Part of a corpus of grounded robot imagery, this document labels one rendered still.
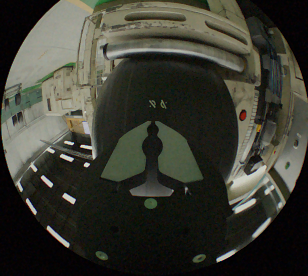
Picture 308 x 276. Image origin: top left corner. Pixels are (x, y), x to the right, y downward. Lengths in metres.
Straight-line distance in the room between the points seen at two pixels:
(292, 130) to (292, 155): 0.10
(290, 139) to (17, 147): 12.08
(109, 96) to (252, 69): 0.32
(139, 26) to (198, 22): 0.12
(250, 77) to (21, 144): 11.86
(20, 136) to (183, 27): 11.57
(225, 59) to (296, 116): 0.41
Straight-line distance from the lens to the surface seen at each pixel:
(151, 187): 0.17
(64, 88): 4.68
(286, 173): 0.59
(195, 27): 0.24
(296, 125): 0.55
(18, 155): 11.74
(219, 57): 0.26
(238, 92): 0.40
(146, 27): 0.23
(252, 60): 0.31
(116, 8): 0.27
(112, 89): 0.18
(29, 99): 11.70
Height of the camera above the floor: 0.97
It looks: 21 degrees up
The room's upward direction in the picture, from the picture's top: 179 degrees counter-clockwise
